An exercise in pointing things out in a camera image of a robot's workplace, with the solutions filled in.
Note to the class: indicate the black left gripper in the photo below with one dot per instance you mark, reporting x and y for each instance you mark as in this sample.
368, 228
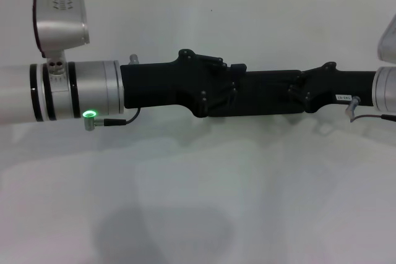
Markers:
161, 84

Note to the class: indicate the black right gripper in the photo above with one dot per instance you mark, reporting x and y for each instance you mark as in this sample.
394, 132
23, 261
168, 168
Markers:
340, 87

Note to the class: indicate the black glasses case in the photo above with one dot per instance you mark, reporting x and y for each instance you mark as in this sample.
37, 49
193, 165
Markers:
266, 97

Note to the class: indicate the silver wrist connector stub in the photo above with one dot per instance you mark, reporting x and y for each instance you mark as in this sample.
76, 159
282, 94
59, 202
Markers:
134, 59

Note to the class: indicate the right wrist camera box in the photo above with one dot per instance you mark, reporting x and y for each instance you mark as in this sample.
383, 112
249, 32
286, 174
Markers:
388, 44

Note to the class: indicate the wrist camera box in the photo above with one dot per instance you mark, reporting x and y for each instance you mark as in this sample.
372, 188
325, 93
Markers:
62, 29
388, 44

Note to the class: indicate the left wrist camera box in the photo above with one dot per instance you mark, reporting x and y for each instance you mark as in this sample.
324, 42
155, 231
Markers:
62, 29

